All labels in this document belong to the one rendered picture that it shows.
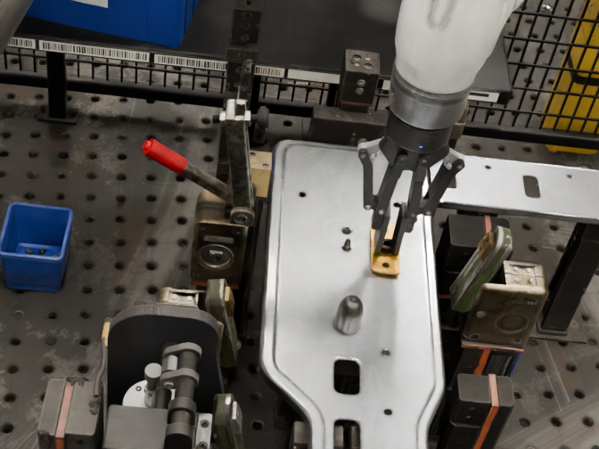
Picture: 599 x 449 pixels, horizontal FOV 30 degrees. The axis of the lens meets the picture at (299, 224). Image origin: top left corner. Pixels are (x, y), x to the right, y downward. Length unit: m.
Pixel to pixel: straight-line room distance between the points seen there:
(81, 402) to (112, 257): 0.65
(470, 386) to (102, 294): 0.65
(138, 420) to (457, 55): 0.49
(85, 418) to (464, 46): 0.54
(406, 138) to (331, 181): 0.28
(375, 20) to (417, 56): 0.60
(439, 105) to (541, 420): 0.66
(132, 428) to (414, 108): 0.46
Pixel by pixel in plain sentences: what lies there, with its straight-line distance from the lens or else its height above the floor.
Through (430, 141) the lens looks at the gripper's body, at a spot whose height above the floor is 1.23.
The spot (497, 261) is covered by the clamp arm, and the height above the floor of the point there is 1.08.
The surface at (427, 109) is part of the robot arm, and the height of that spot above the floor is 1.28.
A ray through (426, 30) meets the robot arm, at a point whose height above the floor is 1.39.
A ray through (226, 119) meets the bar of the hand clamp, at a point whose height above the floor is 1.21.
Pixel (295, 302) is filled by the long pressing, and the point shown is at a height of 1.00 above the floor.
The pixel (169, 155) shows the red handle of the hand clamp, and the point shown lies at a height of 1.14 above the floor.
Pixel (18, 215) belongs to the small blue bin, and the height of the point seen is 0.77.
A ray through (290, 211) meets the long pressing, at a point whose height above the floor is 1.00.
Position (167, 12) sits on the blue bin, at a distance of 1.64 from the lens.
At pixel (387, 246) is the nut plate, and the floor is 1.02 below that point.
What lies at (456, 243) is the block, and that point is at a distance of 1.53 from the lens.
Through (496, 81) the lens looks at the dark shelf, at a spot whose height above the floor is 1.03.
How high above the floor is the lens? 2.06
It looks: 46 degrees down
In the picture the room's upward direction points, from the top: 11 degrees clockwise
